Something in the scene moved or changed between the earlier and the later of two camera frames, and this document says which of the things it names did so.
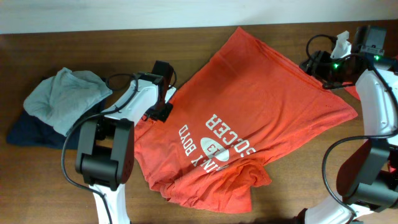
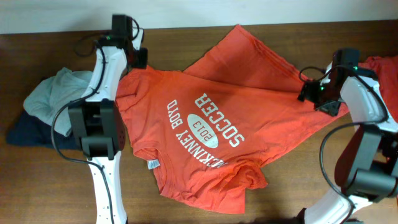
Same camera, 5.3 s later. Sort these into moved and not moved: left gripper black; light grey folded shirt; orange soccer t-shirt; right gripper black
Moved: right gripper black; left gripper black
Not moved: orange soccer t-shirt; light grey folded shirt
